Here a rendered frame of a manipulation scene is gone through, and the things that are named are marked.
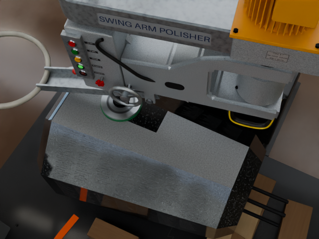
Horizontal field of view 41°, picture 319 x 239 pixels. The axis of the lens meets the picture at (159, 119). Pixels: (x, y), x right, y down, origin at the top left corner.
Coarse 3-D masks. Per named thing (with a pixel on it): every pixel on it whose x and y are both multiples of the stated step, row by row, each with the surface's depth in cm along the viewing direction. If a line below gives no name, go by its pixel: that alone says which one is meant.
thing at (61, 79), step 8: (56, 72) 227; (64, 72) 224; (48, 80) 227; (56, 80) 225; (64, 80) 223; (72, 80) 221; (80, 80) 219; (48, 88) 221; (56, 88) 218; (64, 88) 216; (72, 88) 213; (80, 88) 211; (88, 88) 209; (96, 88) 207
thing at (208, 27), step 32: (64, 0) 147; (96, 0) 145; (128, 0) 144; (160, 0) 143; (192, 0) 142; (224, 0) 142; (128, 32) 151; (160, 32) 146; (192, 32) 141; (224, 32) 137; (288, 64) 140
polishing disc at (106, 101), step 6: (102, 96) 226; (108, 96) 225; (102, 102) 224; (108, 102) 224; (132, 102) 223; (102, 108) 222; (108, 108) 222; (114, 108) 222; (120, 108) 222; (126, 108) 222; (132, 108) 221; (138, 108) 221; (108, 114) 220; (114, 114) 220; (120, 114) 220; (126, 114) 220; (132, 114) 220
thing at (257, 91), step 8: (240, 80) 168; (248, 80) 161; (256, 80) 158; (264, 80) 157; (240, 88) 171; (248, 88) 165; (256, 88) 162; (264, 88) 161; (272, 88) 161; (280, 88) 164; (248, 96) 170; (256, 96) 167; (264, 96) 166; (272, 96) 167; (280, 96) 174; (256, 104) 172; (264, 104) 171
